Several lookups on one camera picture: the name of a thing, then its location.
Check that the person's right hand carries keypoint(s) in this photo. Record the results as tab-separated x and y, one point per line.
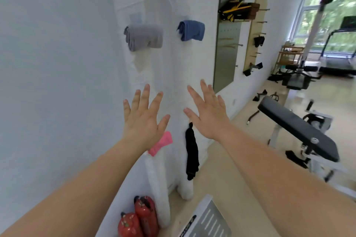
210	117

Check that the black bar attachment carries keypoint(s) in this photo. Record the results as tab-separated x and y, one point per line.
252	117

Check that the person's left forearm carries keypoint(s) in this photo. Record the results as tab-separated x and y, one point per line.
72	192

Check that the brown block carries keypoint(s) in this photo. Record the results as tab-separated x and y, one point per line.
250	11

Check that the pink cloth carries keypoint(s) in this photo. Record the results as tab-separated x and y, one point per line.
162	143

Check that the person's left middle finger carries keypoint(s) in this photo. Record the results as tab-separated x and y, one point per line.
144	97

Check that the treadmill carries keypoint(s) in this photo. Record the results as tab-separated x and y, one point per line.
338	50

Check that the large red fire extinguisher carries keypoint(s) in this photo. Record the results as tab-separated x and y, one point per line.
146	214

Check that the black hanging cloth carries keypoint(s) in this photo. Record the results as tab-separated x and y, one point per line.
192	153

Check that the person's right middle finger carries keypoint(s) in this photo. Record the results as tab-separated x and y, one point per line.
205	91

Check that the black glove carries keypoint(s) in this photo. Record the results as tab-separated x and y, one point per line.
259	41

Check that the person's right little finger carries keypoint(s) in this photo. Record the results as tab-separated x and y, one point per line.
221	102

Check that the wooden shelf cart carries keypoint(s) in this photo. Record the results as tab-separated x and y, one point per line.
289	57

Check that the person's right forearm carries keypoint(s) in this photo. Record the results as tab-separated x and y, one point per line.
283	178

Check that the black exercise machine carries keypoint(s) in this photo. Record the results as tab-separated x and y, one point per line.
296	75

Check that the grey folded towel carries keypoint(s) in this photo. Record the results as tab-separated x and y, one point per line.
144	37

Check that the wooden peg rack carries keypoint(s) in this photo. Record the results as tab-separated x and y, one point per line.
254	27

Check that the person's right thumb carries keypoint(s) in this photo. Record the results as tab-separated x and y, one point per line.
191	116

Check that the person's left thumb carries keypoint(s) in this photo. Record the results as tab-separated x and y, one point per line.
163	124

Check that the person's left hand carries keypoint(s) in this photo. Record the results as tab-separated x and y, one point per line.
141	130

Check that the small red fire extinguisher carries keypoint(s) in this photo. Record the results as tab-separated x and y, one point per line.
129	225

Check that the window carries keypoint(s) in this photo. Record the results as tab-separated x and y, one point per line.
324	20

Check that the person's left little finger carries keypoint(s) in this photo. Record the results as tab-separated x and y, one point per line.
126	110

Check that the white wrapped pipe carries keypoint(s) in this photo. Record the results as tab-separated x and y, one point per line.
158	186
185	111

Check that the blue folded towel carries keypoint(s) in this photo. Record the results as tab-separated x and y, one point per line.
192	30

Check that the white slatted step platform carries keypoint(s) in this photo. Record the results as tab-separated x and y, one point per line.
205	218

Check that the black padded weight bench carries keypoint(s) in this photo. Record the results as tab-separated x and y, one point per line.
299	128

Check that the grey metal pegboard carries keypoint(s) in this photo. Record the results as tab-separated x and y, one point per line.
226	50

